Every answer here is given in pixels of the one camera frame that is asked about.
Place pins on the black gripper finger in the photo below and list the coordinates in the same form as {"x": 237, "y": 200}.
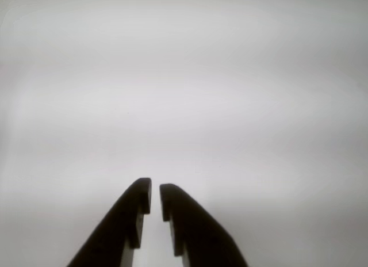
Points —
{"x": 198, "y": 229}
{"x": 115, "y": 229}

